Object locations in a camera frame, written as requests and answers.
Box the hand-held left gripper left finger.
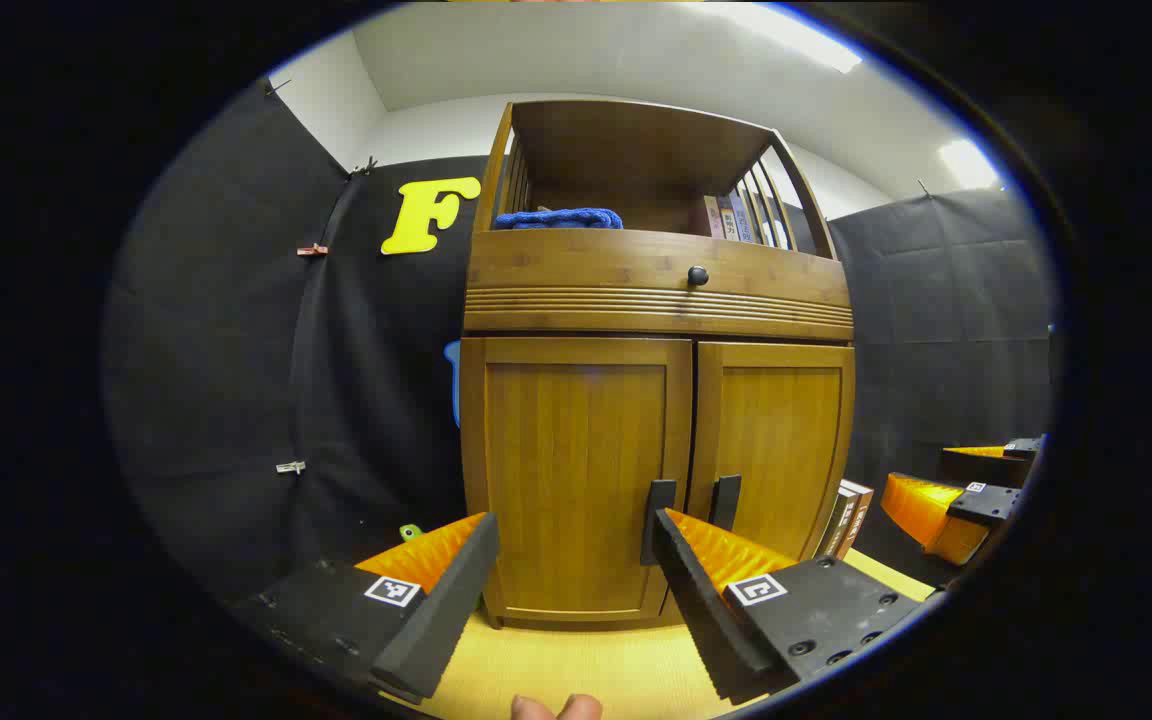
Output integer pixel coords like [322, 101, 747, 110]
[226, 512, 500, 706]

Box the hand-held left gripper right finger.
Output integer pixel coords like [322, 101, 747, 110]
[652, 507, 927, 701]

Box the wooden shoe cabinet door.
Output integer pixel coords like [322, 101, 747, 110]
[461, 337, 694, 623]
[671, 342, 856, 616]

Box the wooden double-door shoe cabinet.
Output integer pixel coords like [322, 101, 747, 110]
[459, 98, 857, 631]

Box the brown standing book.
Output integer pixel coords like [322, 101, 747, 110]
[844, 480, 875, 559]

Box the taupe standing book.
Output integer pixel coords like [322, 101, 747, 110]
[831, 482, 859, 559]

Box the pale green standing book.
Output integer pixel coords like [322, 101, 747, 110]
[816, 490, 842, 557]

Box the small ceiling light panel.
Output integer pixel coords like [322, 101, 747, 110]
[939, 138, 999, 191]

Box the wooden drawer with black knob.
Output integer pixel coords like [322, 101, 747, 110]
[464, 228, 854, 341]

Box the blue folded towel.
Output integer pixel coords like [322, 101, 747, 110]
[493, 207, 625, 231]

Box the long ceiling light panel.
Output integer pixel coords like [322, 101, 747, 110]
[726, 2, 864, 74]

